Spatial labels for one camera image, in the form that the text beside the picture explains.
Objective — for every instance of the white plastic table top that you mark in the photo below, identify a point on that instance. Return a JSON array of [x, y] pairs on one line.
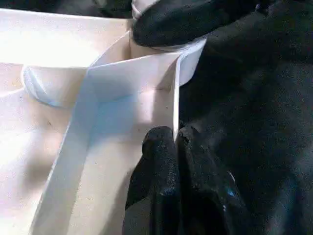
[[36, 122]]

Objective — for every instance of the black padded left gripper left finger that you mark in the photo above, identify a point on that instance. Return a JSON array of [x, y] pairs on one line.
[[156, 183]]

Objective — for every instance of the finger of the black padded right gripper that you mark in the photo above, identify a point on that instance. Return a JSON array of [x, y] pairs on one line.
[[185, 22], [116, 7]]

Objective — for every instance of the black mat cover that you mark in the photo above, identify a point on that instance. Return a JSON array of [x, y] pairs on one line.
[[269, 110]]

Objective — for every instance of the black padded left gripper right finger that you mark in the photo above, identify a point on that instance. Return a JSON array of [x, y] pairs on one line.
[[207, 195]]

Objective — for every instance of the white plastic table leg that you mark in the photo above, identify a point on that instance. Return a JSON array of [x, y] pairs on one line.
[[138, 9]]

